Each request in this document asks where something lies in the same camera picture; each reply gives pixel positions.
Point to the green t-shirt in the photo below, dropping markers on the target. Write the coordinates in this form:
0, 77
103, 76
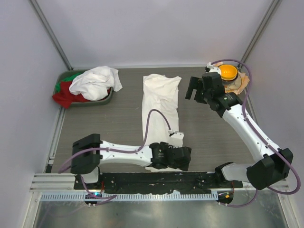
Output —
66, 79

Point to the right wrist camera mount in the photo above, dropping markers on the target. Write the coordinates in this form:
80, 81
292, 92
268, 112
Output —
210, 68

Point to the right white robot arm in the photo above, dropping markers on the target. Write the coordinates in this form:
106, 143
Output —
271, 162

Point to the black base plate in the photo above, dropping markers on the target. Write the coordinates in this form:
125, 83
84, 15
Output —
160, 183

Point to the beige ceramic plate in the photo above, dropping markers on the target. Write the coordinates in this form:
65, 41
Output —
233, 86

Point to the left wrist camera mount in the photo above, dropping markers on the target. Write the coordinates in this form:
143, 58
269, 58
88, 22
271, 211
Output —
175, 138

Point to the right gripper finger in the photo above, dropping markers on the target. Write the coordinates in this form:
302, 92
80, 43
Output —
193, 85
199, 95

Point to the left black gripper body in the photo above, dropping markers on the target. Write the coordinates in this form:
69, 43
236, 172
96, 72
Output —
183, 167

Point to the yellow checkered cloth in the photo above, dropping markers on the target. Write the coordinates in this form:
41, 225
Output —
245, 79

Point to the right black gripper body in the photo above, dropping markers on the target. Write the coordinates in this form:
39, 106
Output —
206, 95

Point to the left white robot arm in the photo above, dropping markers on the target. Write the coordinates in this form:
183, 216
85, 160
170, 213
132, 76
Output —
90, 152

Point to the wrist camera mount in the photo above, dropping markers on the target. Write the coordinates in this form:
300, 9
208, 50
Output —
210, 68
175, 138

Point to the aluminium rail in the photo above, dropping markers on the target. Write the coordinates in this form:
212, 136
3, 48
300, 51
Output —
59, 182

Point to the white slotted cable duct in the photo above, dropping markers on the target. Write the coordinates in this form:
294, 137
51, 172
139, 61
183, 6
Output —
175, 196

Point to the dark ceramic bowl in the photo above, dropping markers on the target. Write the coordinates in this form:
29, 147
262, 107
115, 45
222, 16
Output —
225, 80

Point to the red t-shirt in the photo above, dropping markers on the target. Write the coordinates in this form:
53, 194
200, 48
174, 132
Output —
64, 98

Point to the orange bowl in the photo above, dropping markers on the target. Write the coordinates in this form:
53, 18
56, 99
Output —
228, 72

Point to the white t-shirt with robot print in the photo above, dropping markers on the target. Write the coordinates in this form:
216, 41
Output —
159, 108

